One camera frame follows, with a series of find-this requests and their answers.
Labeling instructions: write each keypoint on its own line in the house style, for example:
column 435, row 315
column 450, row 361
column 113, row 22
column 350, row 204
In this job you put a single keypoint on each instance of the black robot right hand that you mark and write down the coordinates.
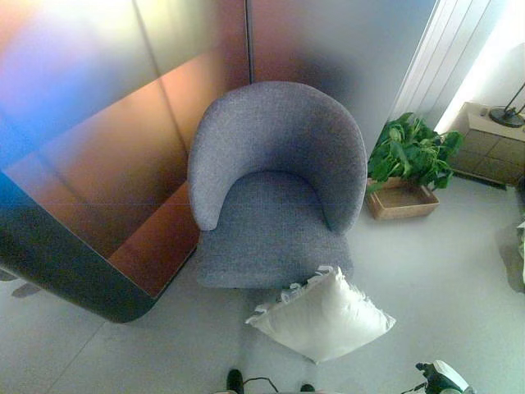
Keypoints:
column 430, row 375

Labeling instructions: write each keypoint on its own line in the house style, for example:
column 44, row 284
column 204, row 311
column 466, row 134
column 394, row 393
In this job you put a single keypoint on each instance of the white fringed pillow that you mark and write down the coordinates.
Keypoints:
column 324, row 324

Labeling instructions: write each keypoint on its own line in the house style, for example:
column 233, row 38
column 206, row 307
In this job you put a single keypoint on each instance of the black robot right foot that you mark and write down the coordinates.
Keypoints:
column 307, row 388

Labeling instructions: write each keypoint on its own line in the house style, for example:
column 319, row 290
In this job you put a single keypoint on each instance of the black robot foot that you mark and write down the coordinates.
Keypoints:
column 307, row 388
column 234, row 381

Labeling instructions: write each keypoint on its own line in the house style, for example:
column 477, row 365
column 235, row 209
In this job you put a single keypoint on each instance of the woven wooden tray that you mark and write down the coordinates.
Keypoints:
column 404, row 203

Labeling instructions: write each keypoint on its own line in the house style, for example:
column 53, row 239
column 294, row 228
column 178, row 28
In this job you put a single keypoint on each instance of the black robot left foot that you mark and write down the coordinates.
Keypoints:
column 234, row 381

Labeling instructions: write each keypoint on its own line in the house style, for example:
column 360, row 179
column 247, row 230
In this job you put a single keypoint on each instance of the grey fabric tub armchair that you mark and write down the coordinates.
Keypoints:
column 283, row 230

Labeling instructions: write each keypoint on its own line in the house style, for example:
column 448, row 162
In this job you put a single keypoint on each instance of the green leafy potted plant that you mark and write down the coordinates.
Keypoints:
column 410, row 154

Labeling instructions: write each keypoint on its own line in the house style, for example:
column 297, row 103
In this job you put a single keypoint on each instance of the beige drawer sideboard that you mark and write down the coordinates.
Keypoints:
column 484, row 152

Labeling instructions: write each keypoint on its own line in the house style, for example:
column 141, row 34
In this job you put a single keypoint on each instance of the black lamp base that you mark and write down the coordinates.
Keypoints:
column 506, row 115

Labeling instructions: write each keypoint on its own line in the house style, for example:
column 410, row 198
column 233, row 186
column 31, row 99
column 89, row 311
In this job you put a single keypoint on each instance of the white vertical blinds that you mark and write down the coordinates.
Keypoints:
column 430, row 53

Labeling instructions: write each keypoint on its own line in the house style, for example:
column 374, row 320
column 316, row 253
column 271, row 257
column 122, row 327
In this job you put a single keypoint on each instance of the brown wooden cabinet dark edge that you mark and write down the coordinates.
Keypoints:
column 102, row 172

